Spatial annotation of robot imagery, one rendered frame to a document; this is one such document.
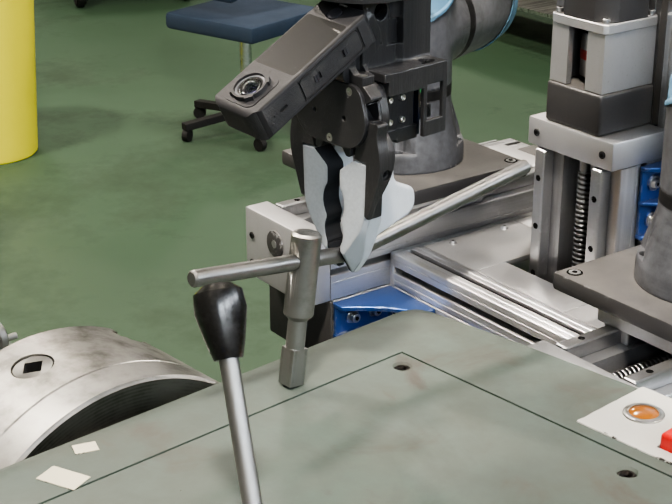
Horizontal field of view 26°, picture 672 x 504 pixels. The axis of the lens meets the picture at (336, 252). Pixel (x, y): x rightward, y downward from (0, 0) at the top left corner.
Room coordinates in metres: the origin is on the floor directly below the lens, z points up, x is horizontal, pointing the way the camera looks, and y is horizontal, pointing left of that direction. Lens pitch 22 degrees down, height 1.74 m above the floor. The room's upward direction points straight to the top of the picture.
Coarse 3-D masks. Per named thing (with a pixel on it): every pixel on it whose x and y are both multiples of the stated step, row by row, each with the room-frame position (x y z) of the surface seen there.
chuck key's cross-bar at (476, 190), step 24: (504, 168) 1.10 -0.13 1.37; (528, 168) 1.11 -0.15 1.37; (456, 192) 1.06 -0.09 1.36; (480, 192) 1.07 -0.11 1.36; (408, 216) 1.02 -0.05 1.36; (432, 216) 1.03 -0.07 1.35; (384, 240) 1.00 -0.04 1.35; (240, 264) 0.91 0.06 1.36; (264, 264) 0.92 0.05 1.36; (288, 264) 0.94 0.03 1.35
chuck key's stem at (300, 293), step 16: (304, 240) 0.94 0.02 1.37; (320, 240) 0.95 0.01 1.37; (304, 256) 0.94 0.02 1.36; (288, 272) 0.95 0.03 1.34; (304, 272) 0.94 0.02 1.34; (288, 288) 0.94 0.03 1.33; (304, 288) 0.94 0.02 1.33; (288, 304) 0.94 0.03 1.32; (304, 304) 0.94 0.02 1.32; (288, 320) 0.95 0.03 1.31; (304, 320) 0.94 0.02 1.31; (288, 336) 0.94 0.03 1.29; (304, 336) 0.94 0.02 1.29; (288, 352) 0.94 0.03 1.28; (304, 352) 0.94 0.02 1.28; (288, 368) 0.94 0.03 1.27; (304, 368) 0.94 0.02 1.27; (288, 384) 0.94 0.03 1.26
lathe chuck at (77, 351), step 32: (0, 352) 1.04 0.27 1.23; (32, 352) 1.03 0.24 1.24; (64, 352) 1.03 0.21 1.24; (96, 352) 1.03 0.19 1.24; (128, 352) 1.05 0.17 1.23; (160, 352) 1.08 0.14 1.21; (0, 384) 1.00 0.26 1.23; (32, 384) 0.99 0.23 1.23; (64, 384) 0.98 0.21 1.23; (0, 416) 0.96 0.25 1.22
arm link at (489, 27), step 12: (480, 0) 1.80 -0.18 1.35; (492, 0) 1.82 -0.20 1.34; (504, 0) 1.85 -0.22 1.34; (516, 0) 1.88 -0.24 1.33; (480, 12) 1.79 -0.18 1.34; (492, 12) 1.82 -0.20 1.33; (504, 12) 1.85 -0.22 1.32; (480, 24) 1.79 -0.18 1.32; (492, 24) 1.82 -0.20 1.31; (504, 24) 1.86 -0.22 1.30; (480, 36) 1.80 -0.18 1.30; (492, 36) 1.84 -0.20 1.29; (468, 48) 1.79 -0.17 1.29; (480, 48) 1.86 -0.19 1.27
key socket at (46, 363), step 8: (24, 360) 1.03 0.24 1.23; (32, 360) 1.02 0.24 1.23; (40, 360) 1.02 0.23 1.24; (48, 360) 1.02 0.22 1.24; (16, 368) 1.02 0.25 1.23; (24, 368) 1.02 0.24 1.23; (32, 368) 1.02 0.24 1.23; (40, 368) 1.02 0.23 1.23; (48, 368) 1.01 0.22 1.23; (16, 376) 1.00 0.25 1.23; (24, 376) 1.00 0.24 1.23; (32, 376) 1.00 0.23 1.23
